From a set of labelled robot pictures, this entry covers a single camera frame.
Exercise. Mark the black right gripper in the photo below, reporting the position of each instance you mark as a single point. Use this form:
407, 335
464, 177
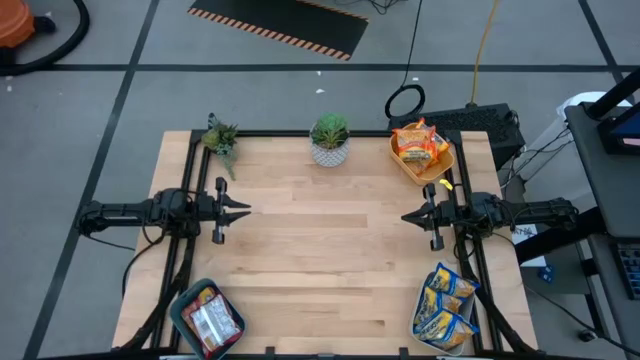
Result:
452, 212

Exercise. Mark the small green succulent sprig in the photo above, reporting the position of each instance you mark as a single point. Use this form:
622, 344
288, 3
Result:
220, 139

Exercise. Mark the teal plastic bin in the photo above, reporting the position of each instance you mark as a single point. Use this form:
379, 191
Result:
175, 312

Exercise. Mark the black desk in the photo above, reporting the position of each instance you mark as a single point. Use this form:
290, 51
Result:
615, 200

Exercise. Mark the black keyboard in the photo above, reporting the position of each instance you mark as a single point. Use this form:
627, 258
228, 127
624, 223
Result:
631, 270

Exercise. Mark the black diagonal frame strut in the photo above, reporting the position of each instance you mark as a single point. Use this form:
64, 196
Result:
142, 324
507, 327

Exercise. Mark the black aluminium table frame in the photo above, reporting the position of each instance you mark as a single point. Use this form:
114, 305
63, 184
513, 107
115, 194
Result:
275, 133

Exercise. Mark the yellow plastic bin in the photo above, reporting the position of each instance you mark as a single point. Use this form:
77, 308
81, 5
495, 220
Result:
440, 170

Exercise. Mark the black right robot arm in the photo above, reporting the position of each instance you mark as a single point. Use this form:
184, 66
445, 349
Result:
540, 210

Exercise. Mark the white waste bin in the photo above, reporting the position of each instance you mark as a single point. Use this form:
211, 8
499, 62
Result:
575, 99

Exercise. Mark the orange shop vacuum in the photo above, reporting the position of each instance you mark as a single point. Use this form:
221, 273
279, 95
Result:
15, 22

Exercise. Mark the black computer tower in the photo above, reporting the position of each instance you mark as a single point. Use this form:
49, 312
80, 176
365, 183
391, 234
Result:
475, 122

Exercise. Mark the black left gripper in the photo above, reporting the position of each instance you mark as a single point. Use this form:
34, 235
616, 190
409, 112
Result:
207, 210

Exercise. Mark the black table edge clamp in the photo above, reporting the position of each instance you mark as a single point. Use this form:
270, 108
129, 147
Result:
270, 353
403, 353

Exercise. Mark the black floor plug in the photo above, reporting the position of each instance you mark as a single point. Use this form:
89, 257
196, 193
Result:
585, 336

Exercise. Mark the succulent in white patterned pot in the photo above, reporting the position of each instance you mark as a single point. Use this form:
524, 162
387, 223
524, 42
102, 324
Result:
329, 155

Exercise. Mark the light grey plastic bin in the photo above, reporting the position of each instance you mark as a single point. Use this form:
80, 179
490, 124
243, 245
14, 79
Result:
469, 305

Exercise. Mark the black slanted pole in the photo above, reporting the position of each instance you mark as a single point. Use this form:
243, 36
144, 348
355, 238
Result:
615, 92

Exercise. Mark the small blue object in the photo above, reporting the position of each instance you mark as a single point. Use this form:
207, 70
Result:
546, 273

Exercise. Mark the black hazard-striped floor mat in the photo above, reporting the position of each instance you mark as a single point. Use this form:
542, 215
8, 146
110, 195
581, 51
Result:
280, 20

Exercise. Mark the white paper sheet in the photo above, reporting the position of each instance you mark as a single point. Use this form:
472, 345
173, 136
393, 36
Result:
522, 232

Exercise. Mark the black monitor on desk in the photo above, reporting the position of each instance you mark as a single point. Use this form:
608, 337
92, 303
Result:
625, 132

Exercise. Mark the blue soy sauce ramen pack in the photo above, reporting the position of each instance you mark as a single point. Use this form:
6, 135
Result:
445, 329
440, 302
450, 282

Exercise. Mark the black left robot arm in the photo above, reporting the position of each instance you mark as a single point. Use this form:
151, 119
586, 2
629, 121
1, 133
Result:
125, 212

